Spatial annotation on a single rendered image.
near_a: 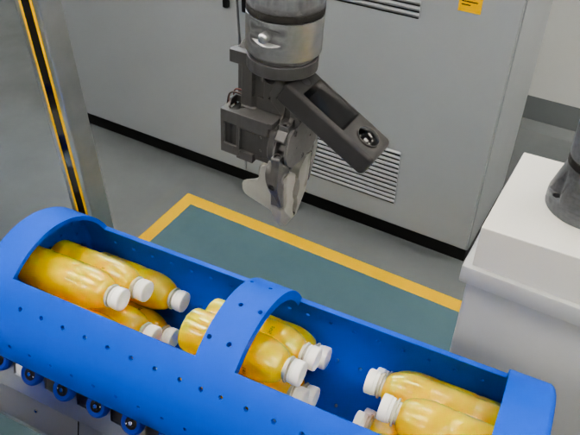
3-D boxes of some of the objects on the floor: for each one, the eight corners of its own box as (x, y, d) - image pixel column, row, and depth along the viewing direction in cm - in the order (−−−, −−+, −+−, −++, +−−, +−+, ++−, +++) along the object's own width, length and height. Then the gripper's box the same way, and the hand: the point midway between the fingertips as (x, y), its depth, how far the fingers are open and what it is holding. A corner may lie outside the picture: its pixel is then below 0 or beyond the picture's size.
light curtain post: (145, 415, 223) (1, -148, 112) (160, 422, 221) (28, -143, 110) (134, 430, 219) (-27, -139, 108) (149, 437, 217) (1, -136, 106)
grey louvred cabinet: (143, 83, 392) (96, -203, 297) (500, 199, 310) (592, -144, 215) (78, 126, 357) (1, -182, 262) (460, 271, 275) (551, -103, 180)
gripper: (262, 24, 69) (257, 185, 83) (213, 55, 63) (217, 225, 77) (336, 45, 67) (318, 210, 80) (292, 80, 60) (280, 252, 74)
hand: (290, 217), depth 77 cm, fingers closed
